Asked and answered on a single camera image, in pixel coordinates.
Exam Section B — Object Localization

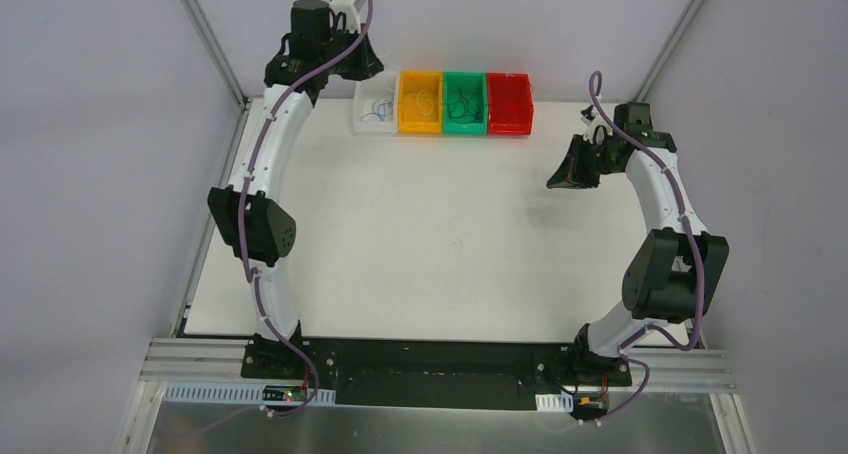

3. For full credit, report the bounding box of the green plastic bin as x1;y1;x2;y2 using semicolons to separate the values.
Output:
443;71;489;135

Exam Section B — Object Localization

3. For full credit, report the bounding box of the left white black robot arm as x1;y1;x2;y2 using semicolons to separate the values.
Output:
207;0;384;379

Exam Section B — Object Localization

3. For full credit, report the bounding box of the right electronics board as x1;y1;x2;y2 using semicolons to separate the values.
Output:
571;395;609;421

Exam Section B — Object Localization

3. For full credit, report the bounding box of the orange plastic bin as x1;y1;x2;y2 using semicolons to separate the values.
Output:
397;71;444;134

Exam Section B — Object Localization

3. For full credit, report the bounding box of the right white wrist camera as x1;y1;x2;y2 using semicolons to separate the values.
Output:
580;105;608;143

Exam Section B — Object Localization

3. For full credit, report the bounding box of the electronics board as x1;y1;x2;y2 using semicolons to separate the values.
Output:
262;384;310;405
571;395;609;421

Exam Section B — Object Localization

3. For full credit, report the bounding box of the red plastic bin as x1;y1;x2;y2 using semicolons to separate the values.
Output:
485;72;534;136

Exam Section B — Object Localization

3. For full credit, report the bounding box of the black thin cable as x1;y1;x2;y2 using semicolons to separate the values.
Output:
446;87;488;124

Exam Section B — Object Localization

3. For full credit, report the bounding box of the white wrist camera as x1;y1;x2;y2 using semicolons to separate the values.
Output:
329;0;366;34
580;105;608;143

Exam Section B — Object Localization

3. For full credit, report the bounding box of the white plastic bin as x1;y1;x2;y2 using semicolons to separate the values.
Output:
352;70;400;135

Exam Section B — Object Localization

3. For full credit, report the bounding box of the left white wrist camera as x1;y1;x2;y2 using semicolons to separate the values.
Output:
329;0;366;34

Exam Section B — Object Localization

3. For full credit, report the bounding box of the clear thin cable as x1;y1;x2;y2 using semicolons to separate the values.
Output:
405;91;441;121

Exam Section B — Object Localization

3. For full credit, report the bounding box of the blue thin cable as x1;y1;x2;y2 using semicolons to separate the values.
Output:
360;96;397;122

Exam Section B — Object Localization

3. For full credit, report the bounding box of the left electronics board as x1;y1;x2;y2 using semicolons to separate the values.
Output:
262;384;310;405

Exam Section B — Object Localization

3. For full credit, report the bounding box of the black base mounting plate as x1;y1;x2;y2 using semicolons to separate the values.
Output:
241;334;632;410

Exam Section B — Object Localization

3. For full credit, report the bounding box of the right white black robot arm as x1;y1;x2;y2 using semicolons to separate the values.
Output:
546;102;729;385

